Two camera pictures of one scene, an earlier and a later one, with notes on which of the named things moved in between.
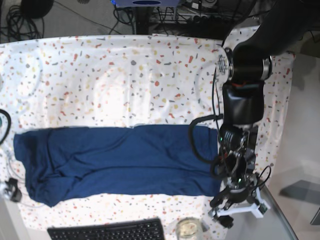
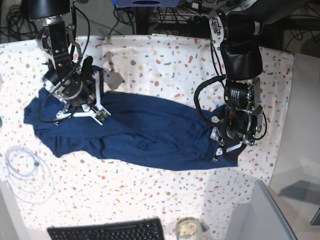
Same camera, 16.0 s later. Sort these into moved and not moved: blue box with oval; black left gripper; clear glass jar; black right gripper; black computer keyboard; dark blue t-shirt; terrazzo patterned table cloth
Moved: dark blue t-shirt; black left gripper; black right gripper
Not moved: clear glass jar; black computer keyboard; blue box with oval; terrazzo patterned table cloth
